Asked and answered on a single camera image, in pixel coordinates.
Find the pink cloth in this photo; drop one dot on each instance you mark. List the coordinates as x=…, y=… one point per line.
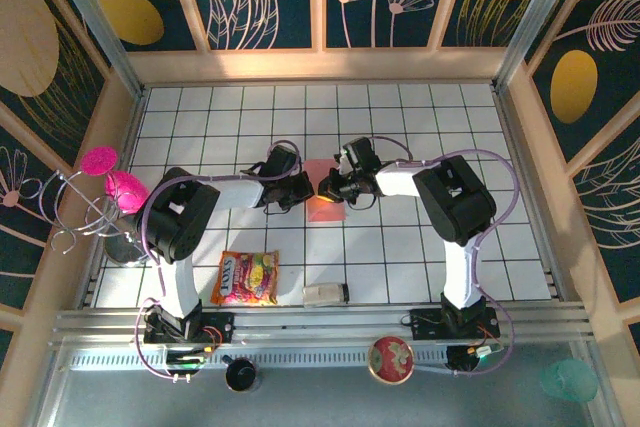
x=325, y=212

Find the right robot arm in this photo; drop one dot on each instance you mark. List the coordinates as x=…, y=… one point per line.
x=395, y=182

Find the clear jar with black lid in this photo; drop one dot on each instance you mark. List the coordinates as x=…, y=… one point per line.
x=322, y=294

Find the orange candy bag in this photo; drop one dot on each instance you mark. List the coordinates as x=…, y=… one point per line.
x=245, y=277

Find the aluminium frame post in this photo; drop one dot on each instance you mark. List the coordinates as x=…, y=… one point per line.
x=530, y=22
x=100, y=27

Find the green plastic cup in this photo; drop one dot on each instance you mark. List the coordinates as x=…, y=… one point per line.
x=570, y=382

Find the small electronics board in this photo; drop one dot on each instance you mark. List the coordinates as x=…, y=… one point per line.
x=475, y=353
x=187, y=359

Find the black mug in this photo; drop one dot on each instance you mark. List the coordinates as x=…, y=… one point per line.
x=241, y=374

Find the flat magenta fuzzy disc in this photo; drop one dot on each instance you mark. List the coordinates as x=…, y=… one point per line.
x=99, y=160

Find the shiny metal bowl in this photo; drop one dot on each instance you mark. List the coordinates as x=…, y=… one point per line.
x=120, y=252

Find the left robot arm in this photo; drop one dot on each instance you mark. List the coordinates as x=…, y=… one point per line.
x=235, y=194

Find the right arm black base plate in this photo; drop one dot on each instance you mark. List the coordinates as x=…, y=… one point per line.
x=425, y=324

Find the red strawberry bowl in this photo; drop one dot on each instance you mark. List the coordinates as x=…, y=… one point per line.
x=391, y=359

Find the round magenta fuzzy ball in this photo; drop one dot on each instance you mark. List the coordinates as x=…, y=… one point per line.
x=127, y=192

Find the aluminium mounting rail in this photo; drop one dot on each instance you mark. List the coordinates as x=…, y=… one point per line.
x=325, y=319

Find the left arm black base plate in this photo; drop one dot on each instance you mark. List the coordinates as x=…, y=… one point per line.
x=222, y=328

